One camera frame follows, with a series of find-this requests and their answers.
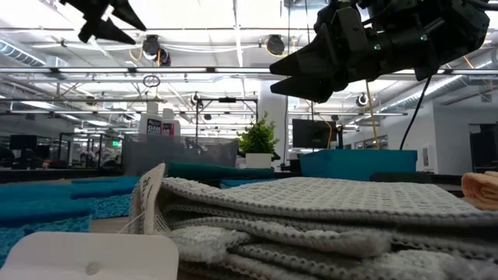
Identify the dark monitor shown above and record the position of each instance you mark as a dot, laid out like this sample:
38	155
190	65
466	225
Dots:
313	134
23	142

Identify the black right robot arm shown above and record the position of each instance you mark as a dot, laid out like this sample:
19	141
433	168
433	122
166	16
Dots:
467	23

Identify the wavy blue sponge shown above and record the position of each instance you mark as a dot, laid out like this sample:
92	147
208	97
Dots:
39	212

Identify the orange microfibre cloth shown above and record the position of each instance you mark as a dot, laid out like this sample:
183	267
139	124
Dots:
482	190

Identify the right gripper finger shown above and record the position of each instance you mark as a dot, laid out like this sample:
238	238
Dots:
307	88
307	62

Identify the blue plastic bin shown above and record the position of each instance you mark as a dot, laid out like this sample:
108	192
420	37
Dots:
358	165

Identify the white wall box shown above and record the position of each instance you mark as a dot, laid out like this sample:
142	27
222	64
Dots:
428	155

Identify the grey waffle towel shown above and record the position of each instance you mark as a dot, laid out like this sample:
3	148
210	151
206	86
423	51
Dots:
311	218

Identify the white plastic cleaner bottle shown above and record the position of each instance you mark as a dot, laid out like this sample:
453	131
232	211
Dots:
149	126
171	126

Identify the dark green cloth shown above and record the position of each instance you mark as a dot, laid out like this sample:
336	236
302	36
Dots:
218	171

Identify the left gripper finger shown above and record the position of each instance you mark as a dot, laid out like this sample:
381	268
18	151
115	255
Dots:
105	31
124	13

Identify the grey mesh storage bin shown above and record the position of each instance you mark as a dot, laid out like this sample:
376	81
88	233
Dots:
134	155
221	161

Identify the green plant in white pot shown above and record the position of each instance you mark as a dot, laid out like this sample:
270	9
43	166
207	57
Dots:
257	140

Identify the black background rig frame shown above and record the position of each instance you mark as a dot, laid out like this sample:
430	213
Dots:
227	100

